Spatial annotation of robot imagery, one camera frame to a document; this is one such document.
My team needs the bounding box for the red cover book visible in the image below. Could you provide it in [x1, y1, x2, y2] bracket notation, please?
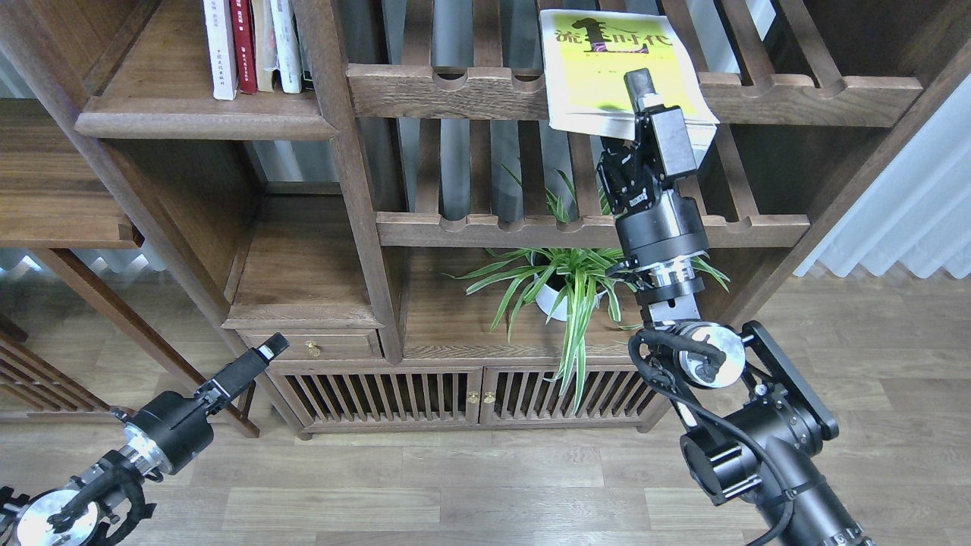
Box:
[230, 0, 257, 96]

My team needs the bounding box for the green spine upright book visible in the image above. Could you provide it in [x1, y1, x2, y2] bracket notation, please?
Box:
[298, 42, 315, 89]

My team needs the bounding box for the tan spine upright book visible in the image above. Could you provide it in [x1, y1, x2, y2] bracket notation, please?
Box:
[250, 0, 278, 93]

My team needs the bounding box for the dark wooden bookshelf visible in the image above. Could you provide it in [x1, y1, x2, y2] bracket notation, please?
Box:
[2, 1, 969, 438]

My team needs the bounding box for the white plant pot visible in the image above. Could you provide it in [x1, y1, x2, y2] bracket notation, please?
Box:
[535, 273, 609, 322]

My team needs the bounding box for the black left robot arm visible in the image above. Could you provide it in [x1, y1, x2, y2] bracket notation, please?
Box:
[2, 333, 289, 545]

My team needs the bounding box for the wooden side shelf unit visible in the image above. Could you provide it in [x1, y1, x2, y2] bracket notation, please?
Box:
[2, 98, 233, 450]

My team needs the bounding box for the white curtain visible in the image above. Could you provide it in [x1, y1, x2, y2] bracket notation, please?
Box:
[795, 79, 970, 279]

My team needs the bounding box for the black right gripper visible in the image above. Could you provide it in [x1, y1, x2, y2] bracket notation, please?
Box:
[598, 68, 709, 269]

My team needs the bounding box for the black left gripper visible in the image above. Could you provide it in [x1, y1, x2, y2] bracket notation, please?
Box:
[124, 333, 289, 475]

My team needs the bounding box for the green spider plant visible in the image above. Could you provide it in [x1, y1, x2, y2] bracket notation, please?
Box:
[453, 155, 730, 413]

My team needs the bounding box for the yellow cover book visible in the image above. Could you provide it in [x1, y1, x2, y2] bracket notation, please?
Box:
[539, 9, 718, 159]

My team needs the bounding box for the brass drawer knob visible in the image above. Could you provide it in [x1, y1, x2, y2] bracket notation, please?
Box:
[305, 340, 322, 357]

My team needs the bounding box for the pale purple book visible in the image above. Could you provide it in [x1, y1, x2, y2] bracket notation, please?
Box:
[203, 1, 238, 101]

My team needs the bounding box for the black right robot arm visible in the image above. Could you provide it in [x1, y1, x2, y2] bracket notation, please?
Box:
[598, 69, 872, 545]

